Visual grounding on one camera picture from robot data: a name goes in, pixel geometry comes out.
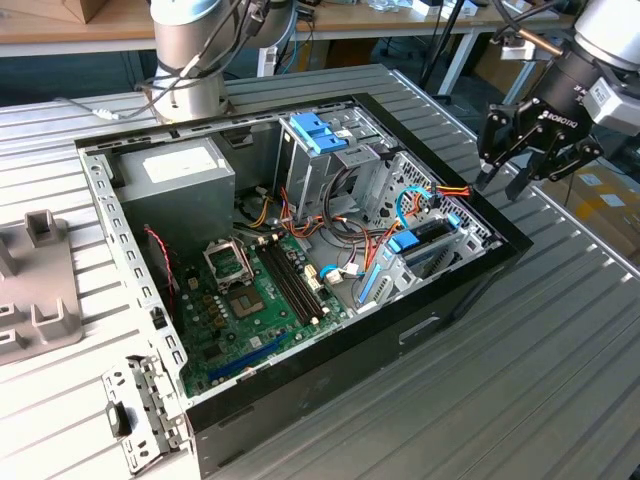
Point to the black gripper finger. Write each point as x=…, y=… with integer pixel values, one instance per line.
x=575, y=160
x=500, y=135

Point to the hard disk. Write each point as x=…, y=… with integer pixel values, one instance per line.
x=402, y=241

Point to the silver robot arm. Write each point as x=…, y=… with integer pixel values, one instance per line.
x=200, y=95

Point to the silver disk bay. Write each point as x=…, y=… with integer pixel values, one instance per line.
x=387, y=287

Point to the cardboard box with labels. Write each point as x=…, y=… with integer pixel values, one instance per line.
x=615, y=220

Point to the wooden desk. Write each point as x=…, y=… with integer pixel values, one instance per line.
x=345, y=21

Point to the silver metal drive cage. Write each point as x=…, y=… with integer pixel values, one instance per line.
x=310, y=190

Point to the white board connector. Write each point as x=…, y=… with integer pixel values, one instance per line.
x=312, y=280

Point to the black RAM slot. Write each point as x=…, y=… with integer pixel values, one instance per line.
x=284, y=280
x=294, y=280
x=299, y=280
x=289, y=280

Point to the green motherboard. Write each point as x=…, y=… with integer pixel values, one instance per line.
x=292, y=327

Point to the black open PC case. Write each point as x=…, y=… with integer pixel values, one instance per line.
x=350, y=380

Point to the CPU socket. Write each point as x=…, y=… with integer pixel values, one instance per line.
x=245, y=304

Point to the grey power supply unit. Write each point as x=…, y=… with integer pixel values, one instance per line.
x=175, y=200

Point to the blue expansion slot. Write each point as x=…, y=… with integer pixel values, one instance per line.
x=250, y=357

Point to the small black case latch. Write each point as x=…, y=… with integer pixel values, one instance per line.
x=158, y=319

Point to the small brown cardboard box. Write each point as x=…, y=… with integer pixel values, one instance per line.
x=90, y=7

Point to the grey parts rack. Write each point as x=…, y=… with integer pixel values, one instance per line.
x=45, y=265

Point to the black plastic lock tab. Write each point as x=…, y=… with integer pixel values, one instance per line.
x=117, y=420

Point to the grey wrist camera housing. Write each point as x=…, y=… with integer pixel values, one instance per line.
x=612, y=107

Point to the aluminium slat table frame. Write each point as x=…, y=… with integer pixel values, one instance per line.
x=525, y=75

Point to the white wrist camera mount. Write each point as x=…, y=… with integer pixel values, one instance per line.
x=517, y=50

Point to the blue plastic drive bracket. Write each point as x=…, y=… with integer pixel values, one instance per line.
x=312, y=132

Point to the silver slot bracket latch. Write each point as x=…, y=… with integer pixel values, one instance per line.
x=150, y=395

